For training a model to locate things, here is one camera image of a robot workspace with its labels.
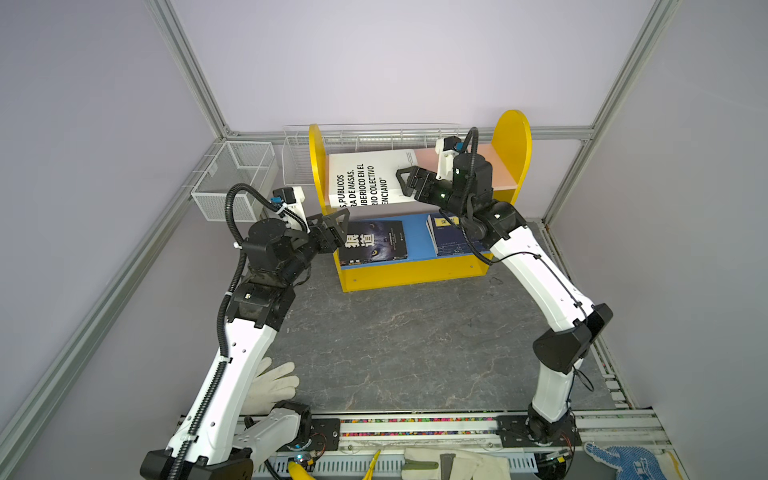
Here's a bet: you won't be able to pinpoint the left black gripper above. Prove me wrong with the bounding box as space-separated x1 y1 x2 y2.
279 208 348 284

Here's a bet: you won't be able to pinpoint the dark book white characters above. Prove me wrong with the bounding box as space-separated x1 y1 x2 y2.
339 220 408 266

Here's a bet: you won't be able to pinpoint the white book black lettering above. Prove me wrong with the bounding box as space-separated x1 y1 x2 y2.
327 149 418 208

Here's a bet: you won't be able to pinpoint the blue book dotted circle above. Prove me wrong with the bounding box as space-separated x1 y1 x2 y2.
426 214 473 257

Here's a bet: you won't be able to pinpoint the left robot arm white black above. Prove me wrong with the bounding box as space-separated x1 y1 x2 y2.
140 183 350 479

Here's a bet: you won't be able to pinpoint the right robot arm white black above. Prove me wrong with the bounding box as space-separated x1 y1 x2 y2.
396 128 613 445

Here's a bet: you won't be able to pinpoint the yellow shelf with coloured boards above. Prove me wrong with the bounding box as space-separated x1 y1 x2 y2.
308 110 533 293

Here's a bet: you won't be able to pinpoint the white mesh box basket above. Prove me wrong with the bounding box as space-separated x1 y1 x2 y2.
191 141 279 222

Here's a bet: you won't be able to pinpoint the white work glove left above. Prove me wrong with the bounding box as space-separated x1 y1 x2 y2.
240 357 300 416

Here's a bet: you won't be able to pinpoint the yellow thin tool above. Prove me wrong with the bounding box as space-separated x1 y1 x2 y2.
362 450 381 480

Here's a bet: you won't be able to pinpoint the white grey glove front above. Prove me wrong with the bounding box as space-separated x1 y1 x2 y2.
401 448 510 480

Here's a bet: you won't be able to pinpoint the blue dotted glove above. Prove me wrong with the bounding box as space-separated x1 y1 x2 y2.
583 443 666 480

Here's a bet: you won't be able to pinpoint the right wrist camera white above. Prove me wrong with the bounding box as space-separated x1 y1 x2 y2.
435 136 464 181

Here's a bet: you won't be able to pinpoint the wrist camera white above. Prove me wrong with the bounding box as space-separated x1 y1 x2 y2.
272 186 308 232
435 136 464 181

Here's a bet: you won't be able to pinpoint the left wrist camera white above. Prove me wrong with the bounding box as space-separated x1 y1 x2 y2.
272 186 308 232

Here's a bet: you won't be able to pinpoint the white wire basket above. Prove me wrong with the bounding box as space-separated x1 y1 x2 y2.
281 123 462 185

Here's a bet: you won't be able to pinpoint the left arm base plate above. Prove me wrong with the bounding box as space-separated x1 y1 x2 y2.
282 418 341 452

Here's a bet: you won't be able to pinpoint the yellow tool handle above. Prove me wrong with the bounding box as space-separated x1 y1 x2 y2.
287 461 315 480

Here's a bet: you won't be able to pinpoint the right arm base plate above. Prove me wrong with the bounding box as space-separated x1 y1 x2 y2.
496 412 582 448

